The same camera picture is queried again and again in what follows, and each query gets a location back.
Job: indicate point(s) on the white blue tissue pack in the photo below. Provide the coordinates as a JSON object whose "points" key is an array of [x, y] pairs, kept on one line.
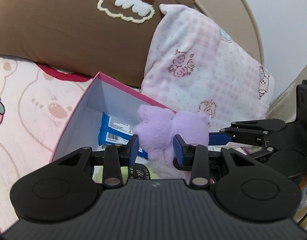
{"points": [[214, 148]]}

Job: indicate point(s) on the green yarn ball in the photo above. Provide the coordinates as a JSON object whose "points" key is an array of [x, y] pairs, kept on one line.
{"points": [[137, 171]]}

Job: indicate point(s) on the purple plush toy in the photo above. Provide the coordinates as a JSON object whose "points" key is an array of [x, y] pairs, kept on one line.
{"points": [[158, 126]]}

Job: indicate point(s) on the brown cloud pillow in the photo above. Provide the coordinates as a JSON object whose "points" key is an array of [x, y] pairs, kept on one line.
{"points": [[83, 36]]}

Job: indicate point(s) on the pink cardboard box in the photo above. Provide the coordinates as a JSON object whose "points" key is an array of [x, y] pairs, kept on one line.
{"points": [[104, 95]]}

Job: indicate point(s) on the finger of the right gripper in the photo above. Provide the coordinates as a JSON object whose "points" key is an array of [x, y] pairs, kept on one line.
{"points": [[219, 138]]}

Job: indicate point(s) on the gold satin curtain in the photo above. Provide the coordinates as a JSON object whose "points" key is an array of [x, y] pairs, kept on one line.
{"points": [[284, 108]]}

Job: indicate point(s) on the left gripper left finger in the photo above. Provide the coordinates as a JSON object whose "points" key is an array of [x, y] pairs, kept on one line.
{"points": [[117, 156]]}

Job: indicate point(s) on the beige headboard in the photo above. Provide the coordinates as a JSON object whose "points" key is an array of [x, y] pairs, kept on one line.
{"points": [[236, 19]]}

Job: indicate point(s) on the clear plastic swab box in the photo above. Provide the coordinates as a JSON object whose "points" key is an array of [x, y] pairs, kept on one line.
{"points": [[165, 171]]}

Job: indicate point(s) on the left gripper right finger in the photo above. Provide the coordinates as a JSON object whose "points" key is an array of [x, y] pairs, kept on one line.
{"points": [[193, 158]]}

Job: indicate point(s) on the blue snack packet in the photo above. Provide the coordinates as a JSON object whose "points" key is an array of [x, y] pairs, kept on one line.
{"points": [[114, 131]]}

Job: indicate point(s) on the pink checked pillow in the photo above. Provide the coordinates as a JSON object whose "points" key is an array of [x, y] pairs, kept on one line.
{"points": [[194, 65]]}

